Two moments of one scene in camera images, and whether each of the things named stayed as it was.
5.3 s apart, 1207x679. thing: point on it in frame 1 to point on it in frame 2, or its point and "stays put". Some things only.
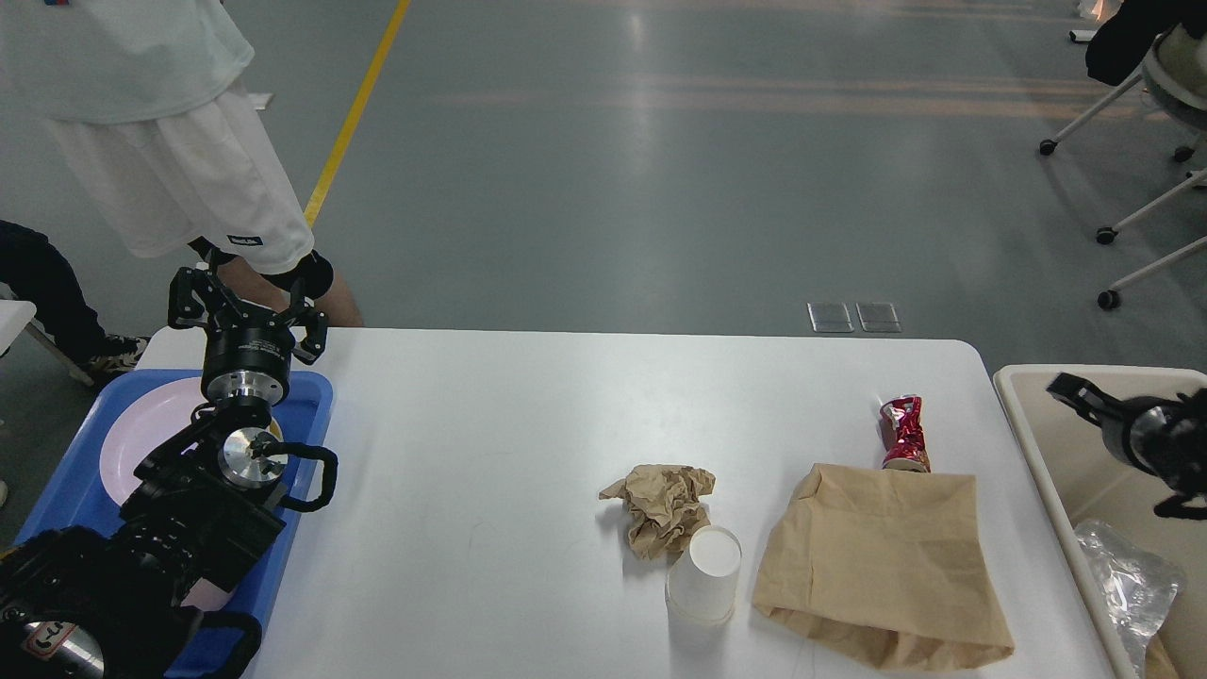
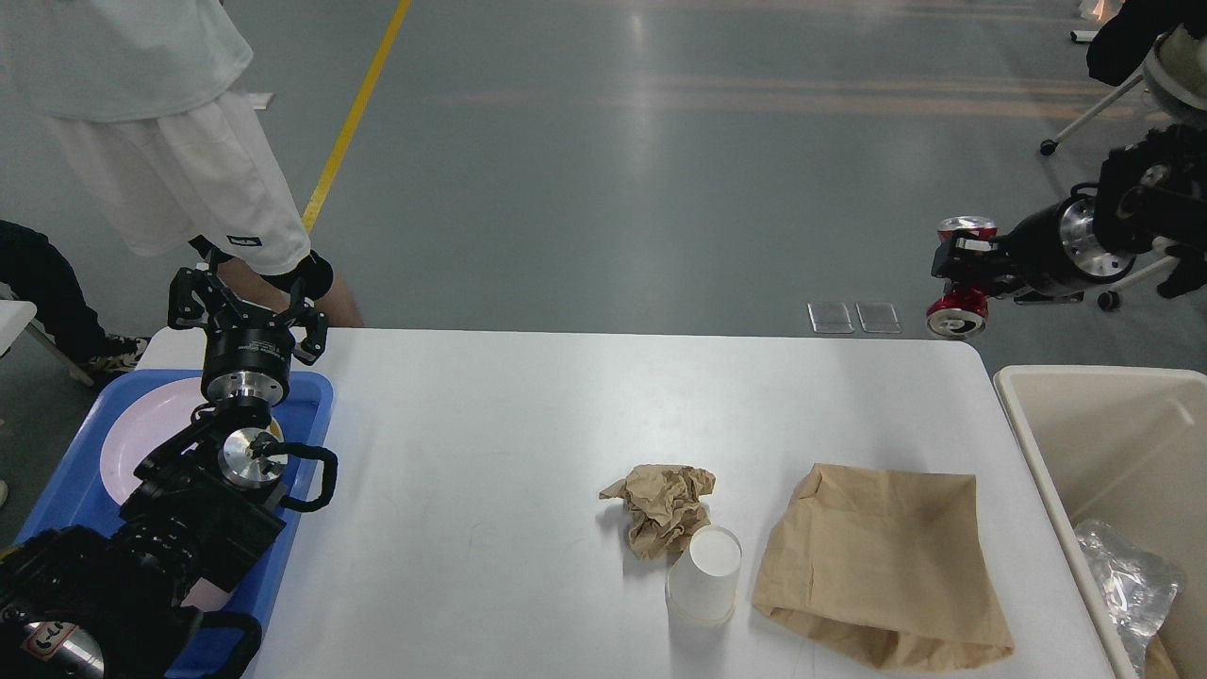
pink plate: x=149 y=424 stays put
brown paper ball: x=665 y=507 stays put
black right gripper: x=1147 y=436 to x=1052 y=253
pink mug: x=206 y=595 stays put
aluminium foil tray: x=1137 y=591 stays put
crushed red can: x=901 y=428 to x=961 y=312
